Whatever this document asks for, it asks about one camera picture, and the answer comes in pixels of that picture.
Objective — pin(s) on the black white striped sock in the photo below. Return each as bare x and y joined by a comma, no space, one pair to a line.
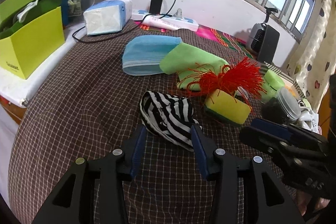
168,113

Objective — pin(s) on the dark green box insert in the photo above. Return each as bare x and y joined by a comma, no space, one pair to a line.
44,8

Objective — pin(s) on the yellow green sponge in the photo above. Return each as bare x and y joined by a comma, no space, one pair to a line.
225,106

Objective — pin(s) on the white plastic piece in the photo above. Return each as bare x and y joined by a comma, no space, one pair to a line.
26,10

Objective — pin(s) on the clear plastic jar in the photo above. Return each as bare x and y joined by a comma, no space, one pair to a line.
287,104

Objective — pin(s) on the person's right hand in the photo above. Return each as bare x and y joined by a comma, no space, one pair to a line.
312,204

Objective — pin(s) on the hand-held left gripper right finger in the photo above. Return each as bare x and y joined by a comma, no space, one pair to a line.
200,153

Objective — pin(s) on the lime green box base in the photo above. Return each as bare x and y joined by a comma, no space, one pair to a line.
34,50

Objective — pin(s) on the brown checkered tablecloth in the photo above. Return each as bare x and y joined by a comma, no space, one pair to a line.
92,98

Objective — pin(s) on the colourful plaid cloth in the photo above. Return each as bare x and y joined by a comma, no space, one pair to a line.
218,39

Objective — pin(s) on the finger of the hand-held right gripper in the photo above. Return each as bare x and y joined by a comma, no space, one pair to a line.
262,141
270,128

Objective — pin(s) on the grey small device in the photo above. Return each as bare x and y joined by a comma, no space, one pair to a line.
253,37

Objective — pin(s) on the black charger adapter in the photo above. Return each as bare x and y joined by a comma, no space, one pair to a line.
156,5

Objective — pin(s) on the blue face mask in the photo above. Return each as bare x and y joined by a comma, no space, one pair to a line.
147,53

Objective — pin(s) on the light green plastic container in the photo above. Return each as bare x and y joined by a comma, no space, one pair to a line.
273,82

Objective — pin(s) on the orange wooden furniture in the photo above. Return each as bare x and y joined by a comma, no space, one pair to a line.
324,108

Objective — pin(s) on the white plug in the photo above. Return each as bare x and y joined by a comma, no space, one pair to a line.
179,13

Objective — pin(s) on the blue white tissue pack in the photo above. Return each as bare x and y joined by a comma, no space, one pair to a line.
102,20

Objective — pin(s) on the light green cloth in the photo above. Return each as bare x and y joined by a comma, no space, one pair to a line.
189,58

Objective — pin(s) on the white power strip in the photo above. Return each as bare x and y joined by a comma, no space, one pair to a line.
189,26

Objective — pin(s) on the heart patterned curtain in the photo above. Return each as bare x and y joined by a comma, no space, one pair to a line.
317,37

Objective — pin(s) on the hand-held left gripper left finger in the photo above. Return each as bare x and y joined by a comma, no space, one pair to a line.
137,153

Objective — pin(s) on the blue box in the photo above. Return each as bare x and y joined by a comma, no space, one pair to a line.
66,14

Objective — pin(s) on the red tassel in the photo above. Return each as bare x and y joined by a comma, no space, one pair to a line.
241,74

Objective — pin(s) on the white tube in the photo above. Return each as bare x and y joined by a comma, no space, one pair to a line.
157,22

